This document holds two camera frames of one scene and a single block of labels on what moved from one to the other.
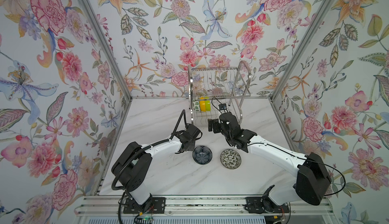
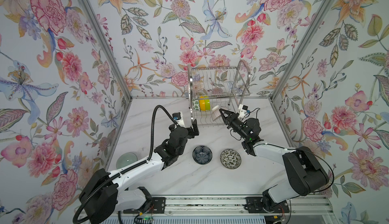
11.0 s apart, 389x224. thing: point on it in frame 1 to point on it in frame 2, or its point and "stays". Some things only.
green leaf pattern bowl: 196,105 stays
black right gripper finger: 214,124 to 226,118
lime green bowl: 207,105 stays
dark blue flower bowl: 202,155 stays
